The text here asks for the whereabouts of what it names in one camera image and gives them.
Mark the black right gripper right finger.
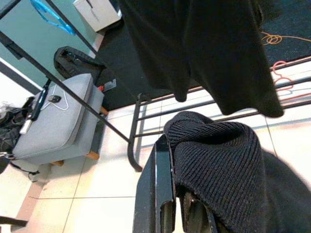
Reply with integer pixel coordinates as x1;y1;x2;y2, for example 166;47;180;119
181;191;219;233

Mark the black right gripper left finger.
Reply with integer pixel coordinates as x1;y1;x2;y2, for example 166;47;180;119
132;134;177;233

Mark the navy polo shirt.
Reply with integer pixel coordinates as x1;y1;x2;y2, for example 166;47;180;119
163;111;311;233

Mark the blue plastic hanger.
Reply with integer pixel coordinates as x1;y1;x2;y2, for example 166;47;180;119
30;0;77;36

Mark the black metal clothes rack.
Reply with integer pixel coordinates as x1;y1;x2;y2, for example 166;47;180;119
0;0;311;173

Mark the grey and red packet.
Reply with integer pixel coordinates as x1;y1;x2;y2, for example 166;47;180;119
97;79;117;93

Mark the grey upholstered ottoman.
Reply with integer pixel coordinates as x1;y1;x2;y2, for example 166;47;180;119
12;74;109;168

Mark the black remote control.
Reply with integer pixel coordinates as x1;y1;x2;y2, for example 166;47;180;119
30;89;48;121

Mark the black hanging shirt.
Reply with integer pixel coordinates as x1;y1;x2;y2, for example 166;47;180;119
118;0;285;119

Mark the white remote control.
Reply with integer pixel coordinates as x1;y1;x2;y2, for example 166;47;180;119
19;120;34;135

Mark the black backpack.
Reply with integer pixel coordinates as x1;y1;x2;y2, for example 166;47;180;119
53;45;106;82

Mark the white cabinet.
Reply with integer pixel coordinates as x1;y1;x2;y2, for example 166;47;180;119
72;0;123;33

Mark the white wire hanger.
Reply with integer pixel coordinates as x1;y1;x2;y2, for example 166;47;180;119
42;83;71;111

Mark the pink wire hanger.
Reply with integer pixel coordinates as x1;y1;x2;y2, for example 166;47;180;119
269;60;311;101

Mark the orange cable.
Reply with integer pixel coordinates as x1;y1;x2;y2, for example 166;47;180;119
259;31;311;47

